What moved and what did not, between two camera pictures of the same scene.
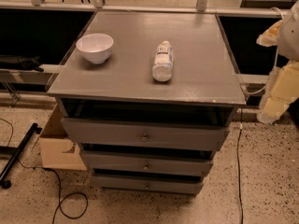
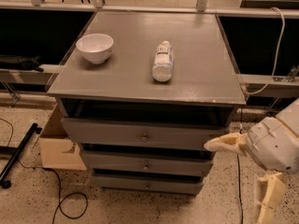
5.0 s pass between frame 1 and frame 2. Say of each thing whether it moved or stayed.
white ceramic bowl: stayed
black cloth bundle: stayed
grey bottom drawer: stayed
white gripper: moved
